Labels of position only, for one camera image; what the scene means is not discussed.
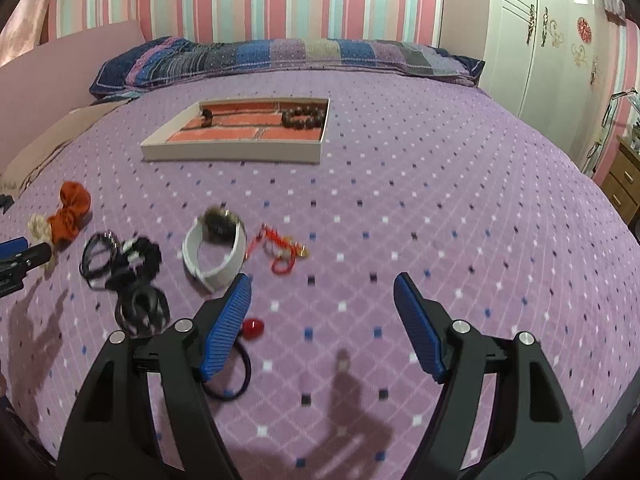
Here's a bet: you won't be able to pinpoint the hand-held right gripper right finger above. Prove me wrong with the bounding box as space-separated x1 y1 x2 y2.
393 272 587 480

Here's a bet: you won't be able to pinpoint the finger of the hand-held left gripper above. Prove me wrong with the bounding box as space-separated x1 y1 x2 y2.
0 236 29 259
0 242 53 295

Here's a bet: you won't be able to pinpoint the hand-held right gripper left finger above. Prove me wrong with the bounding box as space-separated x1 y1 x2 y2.
56 273 253 480

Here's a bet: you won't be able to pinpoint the black hair tie red ball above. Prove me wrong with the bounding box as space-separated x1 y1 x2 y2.
202 317 265 402

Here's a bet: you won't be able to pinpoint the cream scrunchie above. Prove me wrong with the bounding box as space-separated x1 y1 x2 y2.
27 212 57 278

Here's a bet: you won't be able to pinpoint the thin black hair ties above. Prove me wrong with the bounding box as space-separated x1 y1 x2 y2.
80 231 122 291

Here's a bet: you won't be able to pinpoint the orange scrunchie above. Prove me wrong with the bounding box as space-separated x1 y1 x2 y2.
47 180 93 251

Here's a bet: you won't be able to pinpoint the white strap wristwatch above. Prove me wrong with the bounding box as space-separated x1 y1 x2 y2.
182 206 248 293

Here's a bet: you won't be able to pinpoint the red string bracelet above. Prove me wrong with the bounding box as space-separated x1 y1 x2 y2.
247 223 311 277

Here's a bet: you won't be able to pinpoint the white tray with orange lining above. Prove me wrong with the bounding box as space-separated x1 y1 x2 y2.
140 96 332 165

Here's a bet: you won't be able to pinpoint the beige cloth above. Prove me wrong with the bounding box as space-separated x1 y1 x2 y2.
0 102 126 193

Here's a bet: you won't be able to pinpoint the purple patterned bedspread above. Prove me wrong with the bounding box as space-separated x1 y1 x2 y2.
0 67 640 480

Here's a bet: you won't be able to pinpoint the pink headboard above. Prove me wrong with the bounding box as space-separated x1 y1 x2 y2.
0 20 146 166

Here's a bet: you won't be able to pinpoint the pink curtain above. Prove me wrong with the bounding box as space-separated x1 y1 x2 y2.
0 0 61 66

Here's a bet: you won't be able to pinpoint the wooden nightstand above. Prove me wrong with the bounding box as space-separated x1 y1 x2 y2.
602 135 640 223

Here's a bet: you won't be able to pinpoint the striped patchwork pillow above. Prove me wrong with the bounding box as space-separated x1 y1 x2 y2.
89 36 486 98

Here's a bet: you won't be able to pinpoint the white decorated wardrobe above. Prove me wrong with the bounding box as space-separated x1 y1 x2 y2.
440 0 626 171

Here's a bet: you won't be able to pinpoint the large brown bead bracelet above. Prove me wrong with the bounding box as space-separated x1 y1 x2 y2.
281 102 326 131

